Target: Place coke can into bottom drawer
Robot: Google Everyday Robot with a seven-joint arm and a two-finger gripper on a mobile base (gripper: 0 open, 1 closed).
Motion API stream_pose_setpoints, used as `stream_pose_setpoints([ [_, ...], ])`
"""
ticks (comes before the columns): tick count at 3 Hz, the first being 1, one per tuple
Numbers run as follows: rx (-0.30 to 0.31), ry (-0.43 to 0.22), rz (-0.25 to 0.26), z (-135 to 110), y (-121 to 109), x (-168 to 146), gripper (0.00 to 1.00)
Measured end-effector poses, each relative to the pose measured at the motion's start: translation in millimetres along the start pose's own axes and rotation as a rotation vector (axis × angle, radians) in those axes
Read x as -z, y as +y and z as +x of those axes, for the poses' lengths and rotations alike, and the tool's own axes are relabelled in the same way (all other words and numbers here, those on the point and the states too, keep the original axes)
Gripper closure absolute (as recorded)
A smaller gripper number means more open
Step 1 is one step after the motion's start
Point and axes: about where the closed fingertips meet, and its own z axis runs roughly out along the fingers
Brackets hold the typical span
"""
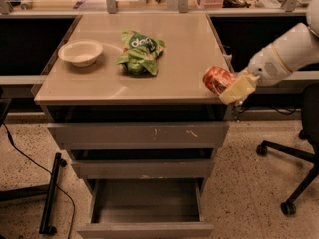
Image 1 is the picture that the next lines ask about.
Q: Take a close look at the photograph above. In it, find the green chip bag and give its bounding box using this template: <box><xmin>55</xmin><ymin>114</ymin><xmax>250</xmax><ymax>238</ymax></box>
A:
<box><xmin>116</xmin><ymin>30</ymin><xmax>165</xmax><ymax>76</ymax></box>

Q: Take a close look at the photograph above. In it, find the top grey drawer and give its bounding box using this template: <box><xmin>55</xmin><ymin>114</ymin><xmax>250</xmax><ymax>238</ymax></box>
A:
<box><xmin>48</xmin><ymin>122</ymin><xmax>229</xmax><ymax>150</ymax></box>

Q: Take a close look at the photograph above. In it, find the black floor cable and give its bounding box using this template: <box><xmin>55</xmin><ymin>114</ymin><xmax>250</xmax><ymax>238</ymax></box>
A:
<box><xmin>2</xmin><ymin>122</ymin><xmax>77</xmax><ymax>239</ymax></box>

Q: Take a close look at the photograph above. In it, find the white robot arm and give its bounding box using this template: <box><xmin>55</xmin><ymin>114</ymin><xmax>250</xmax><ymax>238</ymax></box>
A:
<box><xmin>219</xmin><ymin>0</ymin><xmax>319</xmax><ymax>105</ymax></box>

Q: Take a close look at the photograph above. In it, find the black floor stand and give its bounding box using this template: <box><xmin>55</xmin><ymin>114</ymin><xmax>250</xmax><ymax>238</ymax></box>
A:
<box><xmin>0</xmin><ymin>152</ymin><xmax>67</xmax><ymax>235</ymax></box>

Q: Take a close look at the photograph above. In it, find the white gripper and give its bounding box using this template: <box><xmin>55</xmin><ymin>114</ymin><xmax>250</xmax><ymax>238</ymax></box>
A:
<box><xmin>219</xmin><ymin>45</ymin><xmax>292</xmax><ymax>105</ymax></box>

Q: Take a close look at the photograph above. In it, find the black office chair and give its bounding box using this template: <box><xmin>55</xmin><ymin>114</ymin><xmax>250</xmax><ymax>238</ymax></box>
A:
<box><xmin>255</xmin><ymin>83</ymin><xmax>319</xmax><ymax>217</ymax></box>

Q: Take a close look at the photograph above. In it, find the open bottom grey drawer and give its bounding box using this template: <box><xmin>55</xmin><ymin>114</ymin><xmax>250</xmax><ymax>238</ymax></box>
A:
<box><xmin>77</xmin><ymin>179</ymin><xmax>213</xmax><ymax>239</ymax></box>

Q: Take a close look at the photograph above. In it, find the white paper bowl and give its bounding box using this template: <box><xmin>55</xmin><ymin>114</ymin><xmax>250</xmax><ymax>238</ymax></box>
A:
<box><xmin>58</xmin><ymin>39</ymin><xmax>103</xmax><ymax>67</ymax></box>

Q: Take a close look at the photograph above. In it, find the middle grey drawer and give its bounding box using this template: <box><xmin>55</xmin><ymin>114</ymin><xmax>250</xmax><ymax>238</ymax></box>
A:
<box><xmin>72</xmin><ymin>159</ymin><xmax>213</xmax><ymax>179</ymax></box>

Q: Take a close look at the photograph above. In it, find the orange soda can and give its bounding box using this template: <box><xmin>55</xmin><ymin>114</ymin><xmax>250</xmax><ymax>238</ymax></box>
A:
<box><xmin>203</xmin><ymin>66</ymin><xmax>236</xmax><ymax>96</ymax></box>

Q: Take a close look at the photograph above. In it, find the grey drawer cabinet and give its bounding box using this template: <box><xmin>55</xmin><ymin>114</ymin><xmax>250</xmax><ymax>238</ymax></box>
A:
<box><xmin>30</xmin><ymin>12</ymin><xmax>240</xmax><ymax>239</ymax></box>

